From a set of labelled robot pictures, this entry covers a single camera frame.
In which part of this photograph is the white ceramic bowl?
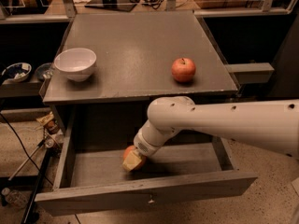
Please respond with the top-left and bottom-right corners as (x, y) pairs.
(54, 48), (96, 82)

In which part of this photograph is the small dark bowl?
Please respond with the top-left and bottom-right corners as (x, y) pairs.
(35, 63), (54, 81)

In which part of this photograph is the black monitor stand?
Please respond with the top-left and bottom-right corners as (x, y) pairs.
(85, 0), (137, 12)

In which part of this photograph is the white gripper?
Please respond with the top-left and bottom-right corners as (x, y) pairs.
(122, 132), (163, 172)

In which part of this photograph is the blue patterned bowl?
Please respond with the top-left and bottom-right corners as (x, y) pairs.
(1, 63), (32, 83)

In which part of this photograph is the grey side shelf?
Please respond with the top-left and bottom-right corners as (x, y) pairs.
(225, 63), (275, 85)

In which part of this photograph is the black floor cable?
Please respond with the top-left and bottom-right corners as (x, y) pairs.
(0, 111), (54, 186)

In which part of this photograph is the grey wooden cabinet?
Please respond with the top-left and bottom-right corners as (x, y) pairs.
(44, 11), (237, 133)

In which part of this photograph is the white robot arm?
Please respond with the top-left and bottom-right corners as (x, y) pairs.
(122, 96), (299, 172)

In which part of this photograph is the snack wrapper pile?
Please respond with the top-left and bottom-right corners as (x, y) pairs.
(36, 112), (64, 150)

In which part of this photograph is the red apple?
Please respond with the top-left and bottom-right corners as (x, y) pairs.
(171, 58), (196, 83)

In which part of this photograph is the open grey top drawer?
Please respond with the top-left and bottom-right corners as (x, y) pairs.
(36, 107), (257, 216)

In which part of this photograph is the black tripod leg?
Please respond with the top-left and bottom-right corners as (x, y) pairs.
(21, 149), (51, 224)

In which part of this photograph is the plastic water bottle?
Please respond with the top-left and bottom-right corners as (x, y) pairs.
(1, 188), (28, 209)

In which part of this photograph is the orange fruit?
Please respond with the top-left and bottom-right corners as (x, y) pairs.
(122, 146), (146, 172)

